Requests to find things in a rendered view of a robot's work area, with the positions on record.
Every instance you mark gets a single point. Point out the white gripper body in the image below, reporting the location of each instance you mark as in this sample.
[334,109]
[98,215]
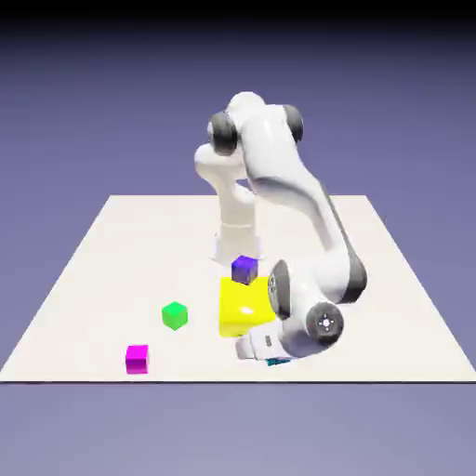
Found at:
[256,344]

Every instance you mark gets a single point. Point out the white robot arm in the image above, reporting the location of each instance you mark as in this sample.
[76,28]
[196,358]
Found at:
[275,156]

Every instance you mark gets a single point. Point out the small teal cube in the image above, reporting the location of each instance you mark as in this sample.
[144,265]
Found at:
[278,361]

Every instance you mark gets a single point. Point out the small purple cube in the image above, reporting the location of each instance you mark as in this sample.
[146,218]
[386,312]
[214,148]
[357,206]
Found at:
[244,269]

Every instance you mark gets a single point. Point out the small green cube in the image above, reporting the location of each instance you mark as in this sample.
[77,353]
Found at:
[174,315]

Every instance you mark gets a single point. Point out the small magenta cube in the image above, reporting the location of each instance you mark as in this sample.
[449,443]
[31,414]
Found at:
[137,359]

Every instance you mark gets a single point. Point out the large yellow box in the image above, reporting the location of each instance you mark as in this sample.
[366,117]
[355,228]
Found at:
[241,305]

